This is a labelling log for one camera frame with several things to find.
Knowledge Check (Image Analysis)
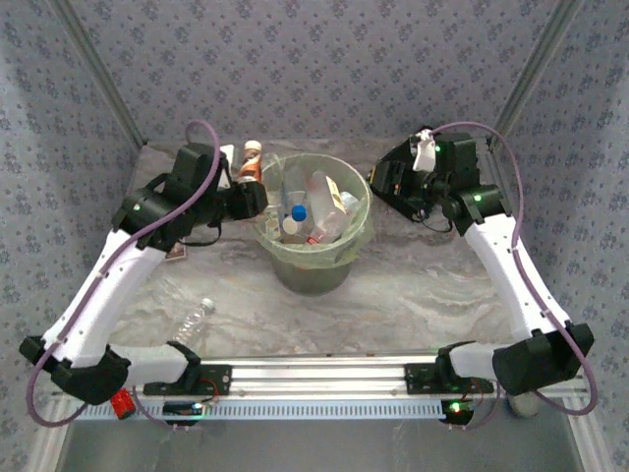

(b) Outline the white slotted cable duct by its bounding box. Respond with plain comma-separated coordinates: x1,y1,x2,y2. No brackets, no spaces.
73,398,446,422

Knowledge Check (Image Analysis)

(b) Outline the plastic bottle with orange cap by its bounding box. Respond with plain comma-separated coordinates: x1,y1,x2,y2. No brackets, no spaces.
237,139,265,184

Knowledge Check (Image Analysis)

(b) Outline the blue capped plastic bottle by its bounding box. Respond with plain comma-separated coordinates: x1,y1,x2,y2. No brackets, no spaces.
278,165,310,222

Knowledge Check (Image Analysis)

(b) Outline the red cylinder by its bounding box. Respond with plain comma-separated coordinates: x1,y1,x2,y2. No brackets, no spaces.
109,386,137,421

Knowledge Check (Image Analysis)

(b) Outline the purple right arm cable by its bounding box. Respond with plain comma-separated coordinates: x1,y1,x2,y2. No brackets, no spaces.
429,120,596,429

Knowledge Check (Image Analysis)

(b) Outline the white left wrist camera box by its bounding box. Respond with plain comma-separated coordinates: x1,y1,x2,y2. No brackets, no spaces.
217,144,236,191

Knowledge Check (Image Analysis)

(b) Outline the metal mesh waste bin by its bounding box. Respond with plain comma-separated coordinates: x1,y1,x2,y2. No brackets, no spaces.
254,152,373,296

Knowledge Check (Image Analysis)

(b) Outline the black flat case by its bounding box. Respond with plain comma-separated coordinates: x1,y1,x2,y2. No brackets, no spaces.
368,128,487,223

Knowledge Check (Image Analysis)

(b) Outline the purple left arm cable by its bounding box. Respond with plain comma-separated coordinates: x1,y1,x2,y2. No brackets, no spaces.
25,119,222,430

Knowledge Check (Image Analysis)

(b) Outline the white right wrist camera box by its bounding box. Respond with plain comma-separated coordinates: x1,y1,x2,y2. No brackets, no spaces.
411,131,438,172

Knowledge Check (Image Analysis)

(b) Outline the green plastic bin liner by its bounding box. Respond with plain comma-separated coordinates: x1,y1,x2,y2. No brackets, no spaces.
253,151,374,270

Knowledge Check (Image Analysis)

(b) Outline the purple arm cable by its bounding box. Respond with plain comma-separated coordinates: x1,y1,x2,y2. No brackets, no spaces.
25,119,222,430
429,120,596,429

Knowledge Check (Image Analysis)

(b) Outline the clear unlabelled plastic bottle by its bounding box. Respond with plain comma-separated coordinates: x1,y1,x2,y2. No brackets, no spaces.
169,296,217,346

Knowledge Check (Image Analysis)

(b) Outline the aluminium frame post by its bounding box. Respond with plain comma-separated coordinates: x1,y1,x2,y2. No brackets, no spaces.
487,0,584,148
51,0,147,148

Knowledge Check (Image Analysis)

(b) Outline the black circuit board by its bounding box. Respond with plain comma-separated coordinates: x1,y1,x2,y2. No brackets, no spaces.
163,401,205,427
440,398,476,427

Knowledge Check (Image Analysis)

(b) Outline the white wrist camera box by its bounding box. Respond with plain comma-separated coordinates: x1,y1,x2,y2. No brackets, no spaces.
217,144,236,191
411,131,438,172

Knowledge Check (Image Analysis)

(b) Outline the aluminium rail frame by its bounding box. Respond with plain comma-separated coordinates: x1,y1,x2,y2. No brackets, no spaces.
48,346,591,402

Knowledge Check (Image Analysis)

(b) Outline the grey oblong object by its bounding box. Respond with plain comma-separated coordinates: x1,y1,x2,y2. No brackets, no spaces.
508,390,541,419

